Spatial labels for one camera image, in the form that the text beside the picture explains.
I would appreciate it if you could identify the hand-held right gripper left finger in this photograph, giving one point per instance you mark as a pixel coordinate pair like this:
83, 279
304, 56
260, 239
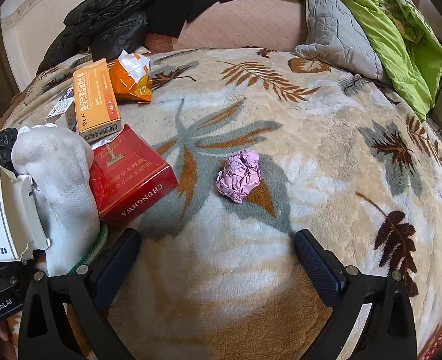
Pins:
119, 266

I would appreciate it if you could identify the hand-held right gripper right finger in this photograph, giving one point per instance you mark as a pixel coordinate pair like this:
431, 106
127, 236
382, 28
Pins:
318, 266

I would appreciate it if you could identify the torn white cardboard box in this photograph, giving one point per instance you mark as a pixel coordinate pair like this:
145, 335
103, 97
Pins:
3, 213

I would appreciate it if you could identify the red cigarette pack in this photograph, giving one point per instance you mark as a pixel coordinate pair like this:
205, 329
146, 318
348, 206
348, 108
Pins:
131, 183

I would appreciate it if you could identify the white cotton glove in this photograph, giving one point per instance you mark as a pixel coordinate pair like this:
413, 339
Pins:
63, 180

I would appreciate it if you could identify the pink paper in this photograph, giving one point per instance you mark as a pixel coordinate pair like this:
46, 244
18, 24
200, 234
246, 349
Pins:
239, 176

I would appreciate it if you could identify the small white medicine box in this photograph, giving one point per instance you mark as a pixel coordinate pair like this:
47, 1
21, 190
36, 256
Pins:
61, 110

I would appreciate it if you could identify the orange medicine box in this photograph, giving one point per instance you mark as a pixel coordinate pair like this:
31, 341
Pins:
97, 97

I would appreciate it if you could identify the orange and white snack packet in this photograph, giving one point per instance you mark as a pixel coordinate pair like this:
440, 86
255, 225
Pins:
131, 78

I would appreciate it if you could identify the leaf-print fleece blanket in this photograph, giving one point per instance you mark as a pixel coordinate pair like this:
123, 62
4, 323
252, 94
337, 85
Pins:
243, 101

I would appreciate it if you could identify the grey quilted pillow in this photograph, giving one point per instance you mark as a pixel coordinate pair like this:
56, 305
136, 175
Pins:
337, 33

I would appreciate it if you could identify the green quilt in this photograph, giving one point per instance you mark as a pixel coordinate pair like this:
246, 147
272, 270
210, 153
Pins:
378, 26

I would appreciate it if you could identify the black puffer jacket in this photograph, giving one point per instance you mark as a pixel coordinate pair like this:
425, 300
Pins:
104, 15

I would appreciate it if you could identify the brown sofa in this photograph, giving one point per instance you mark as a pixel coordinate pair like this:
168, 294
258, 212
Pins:
243, 22

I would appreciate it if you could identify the black cloth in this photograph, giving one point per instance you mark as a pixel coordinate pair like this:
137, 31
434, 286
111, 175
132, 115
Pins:
191, 0

